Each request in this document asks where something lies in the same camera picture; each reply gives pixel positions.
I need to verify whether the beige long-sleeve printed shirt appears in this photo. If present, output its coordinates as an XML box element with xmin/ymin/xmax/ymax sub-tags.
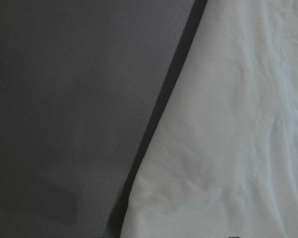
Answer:
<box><xmin>121</xmin><ymin>0</ymin><xmax>298</xmax><ymax>238</ymax></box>

